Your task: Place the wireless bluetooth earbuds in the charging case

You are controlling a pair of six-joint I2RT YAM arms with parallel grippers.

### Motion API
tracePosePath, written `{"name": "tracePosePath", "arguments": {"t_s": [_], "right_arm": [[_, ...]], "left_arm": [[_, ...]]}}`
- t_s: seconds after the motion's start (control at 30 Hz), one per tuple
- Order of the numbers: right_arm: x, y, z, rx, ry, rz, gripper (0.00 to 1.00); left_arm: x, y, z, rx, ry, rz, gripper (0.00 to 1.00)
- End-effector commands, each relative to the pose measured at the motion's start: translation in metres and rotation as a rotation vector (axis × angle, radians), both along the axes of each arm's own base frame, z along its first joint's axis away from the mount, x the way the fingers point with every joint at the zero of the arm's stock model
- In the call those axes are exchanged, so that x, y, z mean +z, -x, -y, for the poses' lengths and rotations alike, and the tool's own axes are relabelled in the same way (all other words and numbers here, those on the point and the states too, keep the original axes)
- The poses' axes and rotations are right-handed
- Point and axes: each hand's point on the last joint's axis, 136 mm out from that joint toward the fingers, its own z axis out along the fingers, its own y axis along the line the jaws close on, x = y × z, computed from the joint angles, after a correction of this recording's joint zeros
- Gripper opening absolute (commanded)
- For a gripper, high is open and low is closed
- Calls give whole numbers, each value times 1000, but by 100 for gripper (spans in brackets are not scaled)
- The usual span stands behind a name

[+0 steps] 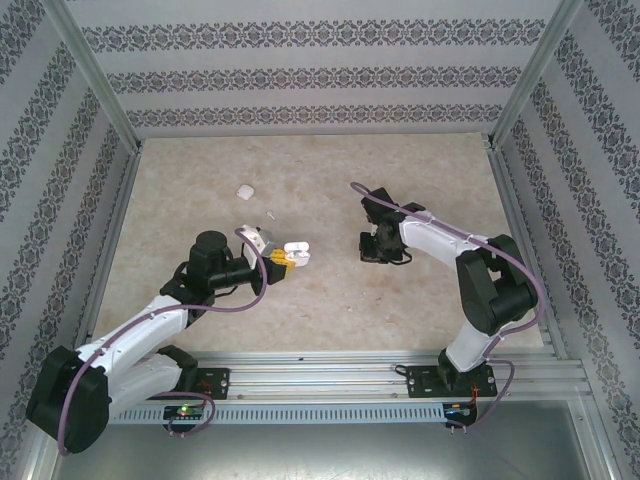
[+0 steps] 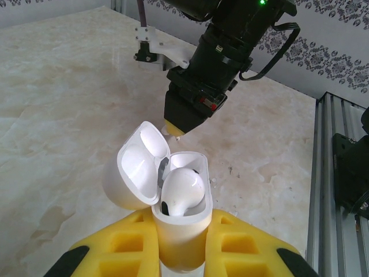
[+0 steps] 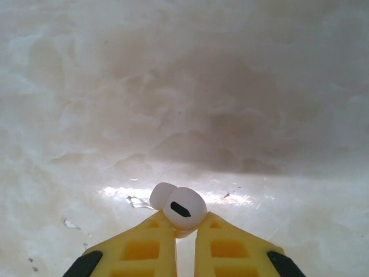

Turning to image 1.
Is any short purple cable loop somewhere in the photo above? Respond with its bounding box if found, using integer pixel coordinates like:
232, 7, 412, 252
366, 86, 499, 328
167, 387, 217, 439

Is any aluminium frame post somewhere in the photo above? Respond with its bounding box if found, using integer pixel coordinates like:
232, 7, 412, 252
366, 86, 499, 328
42, 0, 145, 152
491, 0, 587, 150

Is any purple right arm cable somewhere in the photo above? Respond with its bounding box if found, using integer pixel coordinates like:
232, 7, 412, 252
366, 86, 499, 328
350, 181, 546, 434

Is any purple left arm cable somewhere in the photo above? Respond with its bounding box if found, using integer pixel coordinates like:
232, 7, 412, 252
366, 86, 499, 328
57, 227, 269, 457

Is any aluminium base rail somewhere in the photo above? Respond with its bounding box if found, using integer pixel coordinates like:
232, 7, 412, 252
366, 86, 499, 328
192, 349, 589, 401

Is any white slotted cable duct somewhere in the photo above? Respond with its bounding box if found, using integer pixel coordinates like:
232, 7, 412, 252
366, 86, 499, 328
107, 402, 446, 426

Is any white earbud charging case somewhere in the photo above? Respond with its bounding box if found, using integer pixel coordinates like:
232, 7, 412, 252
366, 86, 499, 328
283, 240, 312, 266

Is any aluminium side rail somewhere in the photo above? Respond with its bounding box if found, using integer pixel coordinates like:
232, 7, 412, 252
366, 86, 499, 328
487, 142, 569, 359
74, 142, 146, 354

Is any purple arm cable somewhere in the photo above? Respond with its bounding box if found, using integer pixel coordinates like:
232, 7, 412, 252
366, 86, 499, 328
57, 227, 269, 457
350, 181, 546, 434

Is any grey metal sheet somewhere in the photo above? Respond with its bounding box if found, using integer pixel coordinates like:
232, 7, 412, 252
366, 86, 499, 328
52, 399, 615, 480

